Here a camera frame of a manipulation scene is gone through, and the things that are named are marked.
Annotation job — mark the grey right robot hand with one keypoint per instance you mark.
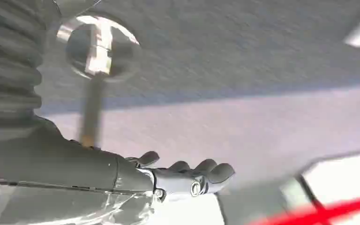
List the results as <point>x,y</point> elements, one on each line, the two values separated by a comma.
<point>59,164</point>

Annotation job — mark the ribbed grey right arm sleeve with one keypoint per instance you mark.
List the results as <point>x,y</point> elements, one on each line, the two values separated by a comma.
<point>9,62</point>

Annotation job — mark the round chrome base with pole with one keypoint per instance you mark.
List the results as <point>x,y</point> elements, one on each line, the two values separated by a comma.
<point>100,52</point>

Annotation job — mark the red strip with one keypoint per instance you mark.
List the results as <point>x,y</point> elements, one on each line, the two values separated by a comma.
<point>329,212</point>

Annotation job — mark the white panel with dark frame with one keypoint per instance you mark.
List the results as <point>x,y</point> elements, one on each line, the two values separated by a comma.
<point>338,180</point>

